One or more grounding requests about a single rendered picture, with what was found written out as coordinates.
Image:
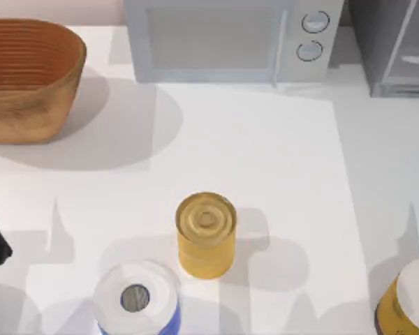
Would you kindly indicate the round microwave knob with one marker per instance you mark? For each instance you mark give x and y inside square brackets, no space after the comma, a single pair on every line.
[309,51]
[315,21]

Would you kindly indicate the brown woven basket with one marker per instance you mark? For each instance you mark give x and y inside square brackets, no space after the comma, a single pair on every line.
[31,87]

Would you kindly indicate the pale microwave oven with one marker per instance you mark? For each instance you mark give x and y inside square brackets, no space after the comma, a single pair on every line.
[213,38]

